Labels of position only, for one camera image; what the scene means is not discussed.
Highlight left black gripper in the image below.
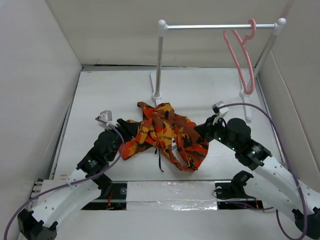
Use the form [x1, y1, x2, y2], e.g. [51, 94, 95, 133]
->
[105, 119, 138, 162]

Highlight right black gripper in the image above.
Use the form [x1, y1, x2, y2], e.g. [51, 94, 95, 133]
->
[193, 114, 239, 152]

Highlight orange camouflage trousers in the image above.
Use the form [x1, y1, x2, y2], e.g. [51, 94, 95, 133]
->
[119, 101, 209, 173]

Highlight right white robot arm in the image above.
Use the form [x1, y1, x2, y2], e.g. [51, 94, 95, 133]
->
[194, 118, 320, 240]

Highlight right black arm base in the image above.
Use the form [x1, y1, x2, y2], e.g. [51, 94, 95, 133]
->
[212, 170, 264, 211]

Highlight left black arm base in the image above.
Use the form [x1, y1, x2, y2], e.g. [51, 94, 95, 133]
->
[82, 181, 128, 211]

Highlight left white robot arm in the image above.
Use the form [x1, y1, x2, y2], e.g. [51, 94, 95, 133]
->
[17, 118, 140, 240]

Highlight white clothes rack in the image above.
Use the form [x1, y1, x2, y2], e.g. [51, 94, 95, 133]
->
[150, 17, 287, 122]

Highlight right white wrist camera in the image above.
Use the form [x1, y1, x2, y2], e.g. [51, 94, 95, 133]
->
[212, 101, 229, 118]

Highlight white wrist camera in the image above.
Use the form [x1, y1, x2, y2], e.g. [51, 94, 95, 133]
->
[95, 110, 115, 130]
[212, 101, 229, 118]

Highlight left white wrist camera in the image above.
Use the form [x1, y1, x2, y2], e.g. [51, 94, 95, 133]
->
[95, 110, 115, 130]

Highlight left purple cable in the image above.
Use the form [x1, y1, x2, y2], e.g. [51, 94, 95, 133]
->
[3, 118, 126, 240]

